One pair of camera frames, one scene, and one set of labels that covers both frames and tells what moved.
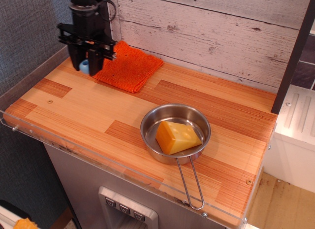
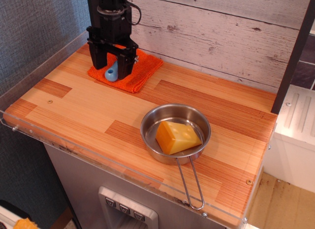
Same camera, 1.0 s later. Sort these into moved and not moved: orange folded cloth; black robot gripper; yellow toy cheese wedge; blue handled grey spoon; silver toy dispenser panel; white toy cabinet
Moved: black robot gripper; blue handled grey spoon
Not moved: white toy cabinet; yellow toy cheese wedge; orange folded cloth; silver toy dispenser panel
